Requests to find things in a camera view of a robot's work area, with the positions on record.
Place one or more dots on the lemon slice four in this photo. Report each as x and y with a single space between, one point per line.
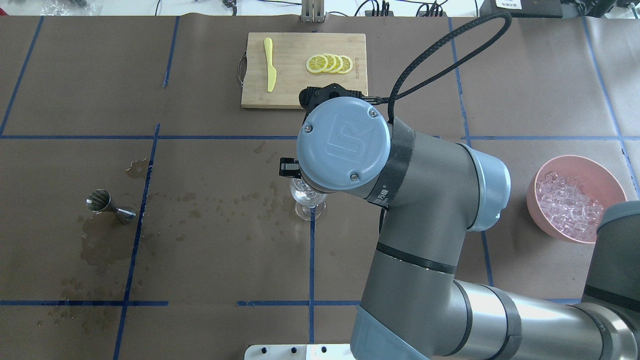
347 65

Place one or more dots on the aluminium frame post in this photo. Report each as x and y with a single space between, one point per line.
313 11

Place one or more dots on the lemon slice three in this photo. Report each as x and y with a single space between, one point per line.
339 63

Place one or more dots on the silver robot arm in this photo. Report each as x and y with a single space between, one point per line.
434 192

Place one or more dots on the clear ice cubes pile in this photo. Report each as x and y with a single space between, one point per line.
571 212

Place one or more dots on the steel jigger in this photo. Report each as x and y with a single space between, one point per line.
100 201

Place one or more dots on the black box with label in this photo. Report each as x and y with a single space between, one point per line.
524 8

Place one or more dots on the clear wine glass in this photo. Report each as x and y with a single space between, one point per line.
308 201

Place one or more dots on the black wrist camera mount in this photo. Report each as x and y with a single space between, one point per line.
312 96

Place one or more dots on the bamboo cutting board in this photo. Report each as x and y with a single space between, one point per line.
290 53

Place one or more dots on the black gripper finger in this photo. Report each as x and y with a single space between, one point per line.
289 168

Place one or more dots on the pink bowl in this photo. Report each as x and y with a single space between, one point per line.
599 183

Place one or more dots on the lemon slice one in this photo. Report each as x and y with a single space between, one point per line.
317 64

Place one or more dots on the yellow plastic knife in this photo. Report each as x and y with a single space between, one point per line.
268 47

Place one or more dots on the lemon slice two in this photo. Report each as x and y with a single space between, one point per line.
331 63

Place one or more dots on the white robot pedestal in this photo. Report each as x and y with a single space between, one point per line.
340 351

